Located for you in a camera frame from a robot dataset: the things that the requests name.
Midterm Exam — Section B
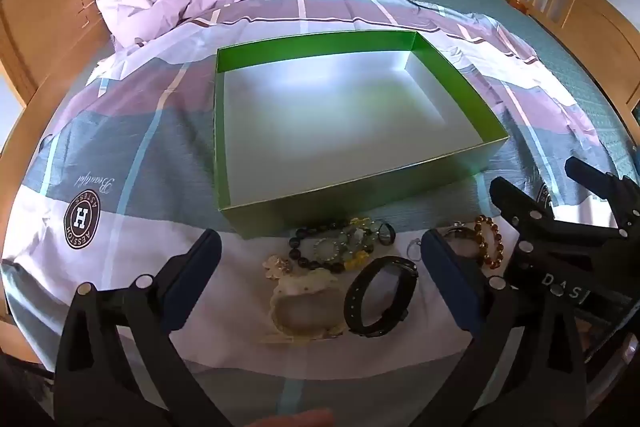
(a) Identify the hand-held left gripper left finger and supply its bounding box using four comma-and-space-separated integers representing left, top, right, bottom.
54, 228, 236, 427

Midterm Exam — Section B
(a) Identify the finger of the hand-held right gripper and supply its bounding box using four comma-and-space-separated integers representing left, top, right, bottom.
489, 176, 561, 258
564, 156, 640, 240

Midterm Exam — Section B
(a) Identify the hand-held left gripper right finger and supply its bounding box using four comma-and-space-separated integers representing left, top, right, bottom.
400, 228, 588, 427

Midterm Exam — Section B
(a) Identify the amber bead bracelet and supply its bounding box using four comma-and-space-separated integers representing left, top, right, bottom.
474, 215, 506, 269

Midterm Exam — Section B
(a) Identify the thin silver bangle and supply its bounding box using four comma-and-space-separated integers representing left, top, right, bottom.
442, 221, 476, 253

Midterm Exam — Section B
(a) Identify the black and yellow bead bracelet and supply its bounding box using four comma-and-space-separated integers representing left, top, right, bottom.
288, 217, 381, 274

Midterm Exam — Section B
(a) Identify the cream carved bracelet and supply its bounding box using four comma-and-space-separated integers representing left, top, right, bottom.
269, 268, 346, 338

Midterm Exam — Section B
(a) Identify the green cardboard box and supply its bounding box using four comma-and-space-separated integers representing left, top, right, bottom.
214, 30, 510, 240

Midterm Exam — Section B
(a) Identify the pale flower brooch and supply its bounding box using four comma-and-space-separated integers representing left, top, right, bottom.
262, 254, 293, 279

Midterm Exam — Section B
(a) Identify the black watch band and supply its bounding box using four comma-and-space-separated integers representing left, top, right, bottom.
344, 256, 419, 338

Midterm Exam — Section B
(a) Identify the patchwork printed bedsheet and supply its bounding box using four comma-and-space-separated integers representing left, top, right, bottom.
0, 0, 640, 427

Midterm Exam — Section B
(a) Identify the wooden panel door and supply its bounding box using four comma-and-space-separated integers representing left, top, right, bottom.
0, 0, 121, 118

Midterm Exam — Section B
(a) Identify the green jade bead bracelet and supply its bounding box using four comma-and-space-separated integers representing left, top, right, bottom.
314, 234, 351, 264

